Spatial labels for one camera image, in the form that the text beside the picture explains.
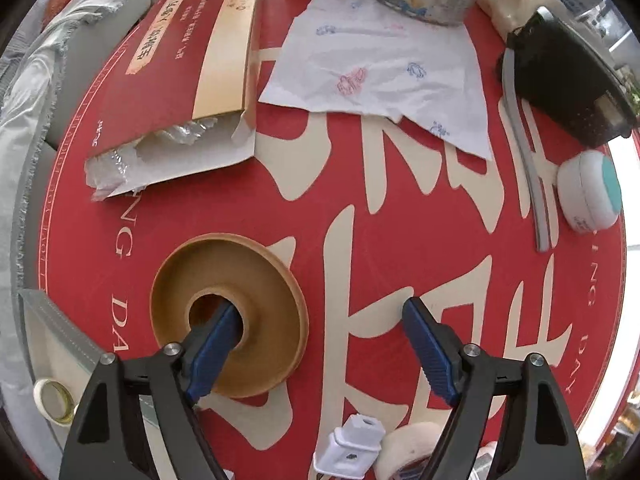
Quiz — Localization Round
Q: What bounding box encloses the red round table mat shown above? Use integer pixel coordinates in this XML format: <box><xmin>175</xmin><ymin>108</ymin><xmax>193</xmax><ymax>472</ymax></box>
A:
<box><xmin>38</xmin><ymin>10</ymin><xmax>625</xmax><ymax>479</ymax></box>

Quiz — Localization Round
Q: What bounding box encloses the masking tape roll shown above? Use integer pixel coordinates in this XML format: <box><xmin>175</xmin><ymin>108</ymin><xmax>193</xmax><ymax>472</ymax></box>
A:
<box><xmin>373</xmin><ymin>422</ymin><xmax>442</xmax><ymax>480</ymax></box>

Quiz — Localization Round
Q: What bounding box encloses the white printed paper sheet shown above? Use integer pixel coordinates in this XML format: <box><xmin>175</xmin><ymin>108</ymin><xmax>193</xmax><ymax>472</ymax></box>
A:
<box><xmin>259</xmin><ymin>0</ymin><xmax>492</xmax><ymax>160</ymax></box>

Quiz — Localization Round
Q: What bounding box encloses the grey shallow cardboard box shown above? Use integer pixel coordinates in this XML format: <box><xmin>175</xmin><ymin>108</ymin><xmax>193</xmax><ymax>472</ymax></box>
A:
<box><xmin>16</xmin><ymin>288</ymin><xmax>162</xmax><ymax>480</ymax></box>

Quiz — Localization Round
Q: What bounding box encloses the grey flat strip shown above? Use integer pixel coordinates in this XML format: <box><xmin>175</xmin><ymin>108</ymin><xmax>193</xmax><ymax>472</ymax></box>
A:
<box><xmin>501</xmin><ymin>48</ymin><xmax>551</xmax><ymax>252</ymax></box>

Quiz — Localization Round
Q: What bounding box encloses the brown plastic ring spool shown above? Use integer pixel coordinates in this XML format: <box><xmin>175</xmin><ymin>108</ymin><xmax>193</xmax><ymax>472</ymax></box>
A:
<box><xmin>150</xmin><ymin>233</ymin><xmax>309</xmax><ymax>399</ymax></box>

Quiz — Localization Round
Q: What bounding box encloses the white teal round jar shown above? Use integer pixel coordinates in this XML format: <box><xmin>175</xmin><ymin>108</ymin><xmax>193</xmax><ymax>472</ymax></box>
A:
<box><xmin>556</xmin><ymin>150</ymin><xmax>622</xmax><ymax>234</ymax></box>

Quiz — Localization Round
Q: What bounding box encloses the white power plug adapter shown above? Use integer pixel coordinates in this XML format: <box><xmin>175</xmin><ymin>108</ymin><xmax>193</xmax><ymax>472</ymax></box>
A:
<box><xmin>312</xmin><ymin>414</ymin><xmax>386</xmax><ymax>479</ymax></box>

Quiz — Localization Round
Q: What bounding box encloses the small white tape roll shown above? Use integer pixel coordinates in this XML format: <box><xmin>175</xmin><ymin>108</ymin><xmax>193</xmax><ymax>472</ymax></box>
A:
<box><xmin>32</xmin><ymin>378</ymin><xmax>77</xmax><ymax>427</ymax></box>

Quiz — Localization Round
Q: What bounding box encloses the grey sofa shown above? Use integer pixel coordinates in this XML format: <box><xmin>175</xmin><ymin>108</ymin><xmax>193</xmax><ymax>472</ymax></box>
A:
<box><xmin>1</xmin><ymin>0</ymin><xmax>128</xmax><ymax>477</ymax></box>

